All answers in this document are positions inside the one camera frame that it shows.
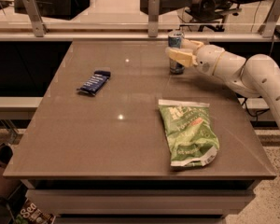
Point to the right metal railing bracket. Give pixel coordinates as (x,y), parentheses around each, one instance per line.
(266,30)

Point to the middle metal railing bracket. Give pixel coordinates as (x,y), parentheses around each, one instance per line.
(153,17)

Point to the metal railing bracket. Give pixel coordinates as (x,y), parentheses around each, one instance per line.
(38,26)
(266,30)
(153,17)

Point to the blue silver redbull can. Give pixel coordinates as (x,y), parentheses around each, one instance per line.
(174,41)

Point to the black office chair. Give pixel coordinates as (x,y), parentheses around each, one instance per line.
(212,14)

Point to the left metal railing bracket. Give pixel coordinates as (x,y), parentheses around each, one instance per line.
(38,26)

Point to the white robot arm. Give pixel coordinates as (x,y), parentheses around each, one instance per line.
(257,76)

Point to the magazine on lower shelf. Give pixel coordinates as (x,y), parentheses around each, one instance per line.
(31,214)

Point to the dark blue snack bar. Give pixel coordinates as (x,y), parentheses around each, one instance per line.
(95,82)

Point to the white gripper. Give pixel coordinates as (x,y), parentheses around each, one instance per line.
(207,60)

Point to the green chip bag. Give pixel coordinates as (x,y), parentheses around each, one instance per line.
(190,138)

